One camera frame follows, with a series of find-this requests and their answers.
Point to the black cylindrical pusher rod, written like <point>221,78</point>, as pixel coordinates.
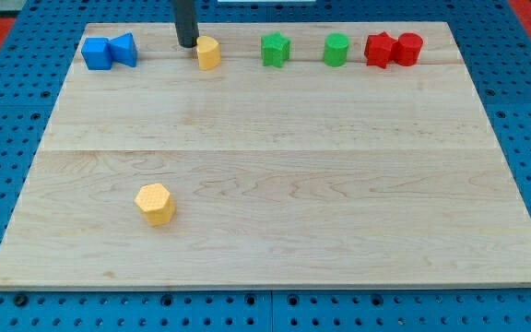
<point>185,21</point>

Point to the yellow heart block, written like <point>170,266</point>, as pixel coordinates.
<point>208,52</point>

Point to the blue triangular prism block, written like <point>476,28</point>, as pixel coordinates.
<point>123,49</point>

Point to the green star block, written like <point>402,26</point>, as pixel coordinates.
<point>275,49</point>

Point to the blue cube block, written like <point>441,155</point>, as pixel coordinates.
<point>96,53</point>

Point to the green cylinder block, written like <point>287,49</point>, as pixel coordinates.
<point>336,49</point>

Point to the yellow hexagon block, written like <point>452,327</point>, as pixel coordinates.
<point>156,204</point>

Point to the red star block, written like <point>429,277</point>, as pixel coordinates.
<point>379,49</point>

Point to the light wooden board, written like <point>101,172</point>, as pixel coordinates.
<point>304,177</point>

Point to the red cylinder block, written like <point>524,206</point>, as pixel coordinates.
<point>407,49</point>

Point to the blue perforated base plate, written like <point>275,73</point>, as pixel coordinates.
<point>494,38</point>

